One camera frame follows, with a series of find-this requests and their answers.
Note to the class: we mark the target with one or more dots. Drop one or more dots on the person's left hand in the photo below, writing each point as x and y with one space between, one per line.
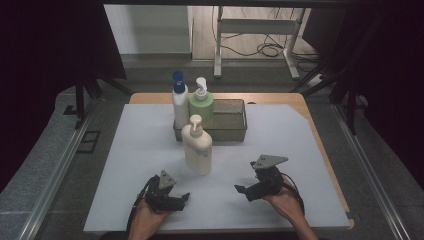
146 221

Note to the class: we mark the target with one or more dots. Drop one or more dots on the pale grey table mat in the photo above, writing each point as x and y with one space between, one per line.
283 146

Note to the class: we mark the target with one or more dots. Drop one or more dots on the white cabinet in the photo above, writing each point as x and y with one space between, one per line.
150 30

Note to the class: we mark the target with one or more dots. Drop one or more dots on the black stand legs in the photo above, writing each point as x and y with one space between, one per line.
80 100
350 106

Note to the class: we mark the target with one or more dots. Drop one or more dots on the white power strip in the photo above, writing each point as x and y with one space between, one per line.
316 81

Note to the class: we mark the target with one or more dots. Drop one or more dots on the green pump bottle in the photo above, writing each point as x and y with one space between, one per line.
202 108

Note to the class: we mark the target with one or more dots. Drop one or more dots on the aluminium rail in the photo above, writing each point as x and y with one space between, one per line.
50 193
376 180

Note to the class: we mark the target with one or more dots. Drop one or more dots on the white metal desk frame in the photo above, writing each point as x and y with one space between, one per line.
256 26

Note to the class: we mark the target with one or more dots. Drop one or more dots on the dark curtain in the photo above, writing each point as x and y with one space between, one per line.
396 83
43 66

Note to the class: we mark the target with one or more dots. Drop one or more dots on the white bottle with blue pump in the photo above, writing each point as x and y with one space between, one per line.
180 106

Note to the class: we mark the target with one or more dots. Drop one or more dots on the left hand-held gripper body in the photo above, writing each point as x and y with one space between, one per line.
161 196

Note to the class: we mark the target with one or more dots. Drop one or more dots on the cream pump bottle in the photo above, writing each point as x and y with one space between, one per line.
198 153

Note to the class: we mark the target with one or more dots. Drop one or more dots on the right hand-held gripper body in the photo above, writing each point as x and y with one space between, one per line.
268 185

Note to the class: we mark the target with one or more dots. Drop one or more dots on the person's right hand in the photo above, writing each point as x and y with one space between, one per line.
288 203

